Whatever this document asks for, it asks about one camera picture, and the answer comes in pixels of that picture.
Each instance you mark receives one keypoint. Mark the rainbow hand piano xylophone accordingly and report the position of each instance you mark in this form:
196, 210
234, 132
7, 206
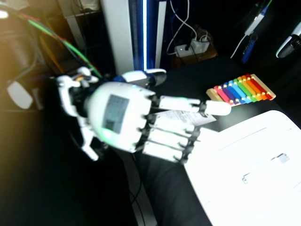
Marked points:
242, 90

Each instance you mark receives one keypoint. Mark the white plastic tray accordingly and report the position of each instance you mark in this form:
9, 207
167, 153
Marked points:
247, 176

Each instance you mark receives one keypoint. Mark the white power strip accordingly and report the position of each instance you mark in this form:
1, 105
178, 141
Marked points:
181, 50

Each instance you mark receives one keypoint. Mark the black table cloth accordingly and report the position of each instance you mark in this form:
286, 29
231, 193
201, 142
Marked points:
164, 188

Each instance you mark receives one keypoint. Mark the brown cardboard box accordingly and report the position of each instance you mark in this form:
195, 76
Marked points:
207, 55

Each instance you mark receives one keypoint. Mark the white pillar with blue light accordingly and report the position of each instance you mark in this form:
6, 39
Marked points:
117, 35

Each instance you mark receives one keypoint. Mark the white shelf frame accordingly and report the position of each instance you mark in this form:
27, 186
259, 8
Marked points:
75, 30

